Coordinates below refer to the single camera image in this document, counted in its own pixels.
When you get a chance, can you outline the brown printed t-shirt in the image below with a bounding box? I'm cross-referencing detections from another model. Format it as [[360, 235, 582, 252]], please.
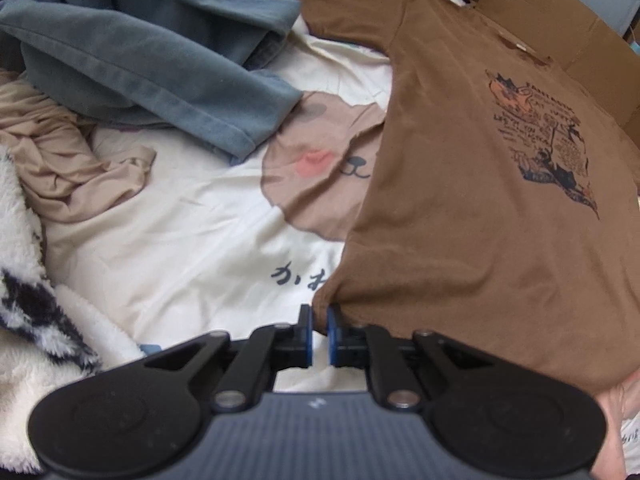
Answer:
[[300, 0, 639, 393]]

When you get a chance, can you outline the person's right hand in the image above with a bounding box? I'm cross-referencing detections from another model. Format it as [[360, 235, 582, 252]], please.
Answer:
[[591, 370, 639, 480]]

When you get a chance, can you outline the white black fluffy blanket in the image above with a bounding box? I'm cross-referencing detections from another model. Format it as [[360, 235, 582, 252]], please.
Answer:
[[1, 148, 143, 474]]

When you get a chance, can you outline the cream bear-print bed sheet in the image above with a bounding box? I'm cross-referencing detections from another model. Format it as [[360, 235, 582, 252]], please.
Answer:
[[43, 0, 467, 394]]

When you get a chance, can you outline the beige thin garment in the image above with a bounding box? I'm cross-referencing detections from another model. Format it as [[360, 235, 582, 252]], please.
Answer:
[[1, 70, 156, 223]]

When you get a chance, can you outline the blue-grey garment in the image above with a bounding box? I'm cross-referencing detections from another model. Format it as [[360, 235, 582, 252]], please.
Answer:
[[1, 0, 302, 164]]

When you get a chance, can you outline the brown cardboard sheet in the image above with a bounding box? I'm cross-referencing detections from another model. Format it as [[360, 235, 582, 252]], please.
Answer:
[[472, 0, 639, 142]]

